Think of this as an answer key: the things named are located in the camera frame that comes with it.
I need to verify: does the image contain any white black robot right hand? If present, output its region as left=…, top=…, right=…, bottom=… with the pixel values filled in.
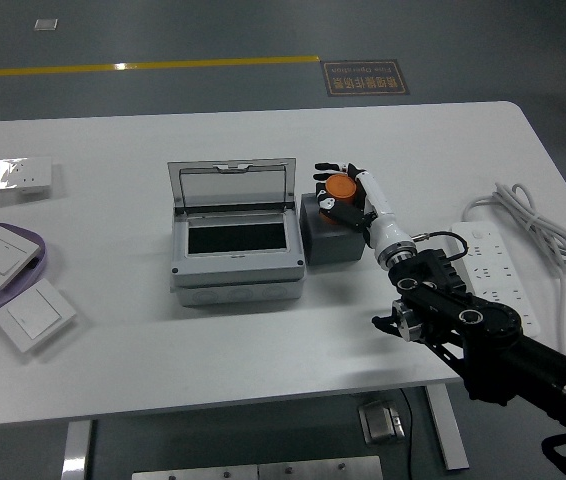
left=312, top=160, right=417, bottom=264

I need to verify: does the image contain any orange cylinder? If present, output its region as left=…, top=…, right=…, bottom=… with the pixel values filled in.
left=324, top=173, right=360, bottom=207

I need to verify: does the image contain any grey box with clear lid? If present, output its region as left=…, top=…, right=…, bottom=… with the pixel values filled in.
left=166, top=157, right=307, bottom=308

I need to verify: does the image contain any grey cube with round hole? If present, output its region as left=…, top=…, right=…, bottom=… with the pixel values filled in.
left=298, top=191, right=367, bottom=268

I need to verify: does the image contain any metal floor socket box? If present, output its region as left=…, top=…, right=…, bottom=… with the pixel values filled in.
left=357, top=399, right=407, bottom=446

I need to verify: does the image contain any brown floor sign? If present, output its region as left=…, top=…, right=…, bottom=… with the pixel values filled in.
left=320, top=59, right=411, bottom=98

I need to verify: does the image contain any white table leg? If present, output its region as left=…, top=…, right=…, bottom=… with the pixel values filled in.
left=60, top=419, right=94, bottom=480
left=423, top=384, right=471, bottom=472

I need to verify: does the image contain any metal floor plate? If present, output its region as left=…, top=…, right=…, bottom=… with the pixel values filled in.
left=131, top=455, right=385, bottom=480

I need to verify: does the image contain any black cable under table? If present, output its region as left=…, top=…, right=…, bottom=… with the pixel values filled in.
left=399, top=388, right=415, bottom=480

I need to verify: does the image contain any white wall socket plate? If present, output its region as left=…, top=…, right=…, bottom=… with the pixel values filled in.
left=0, top=156, right=55, bottom=194

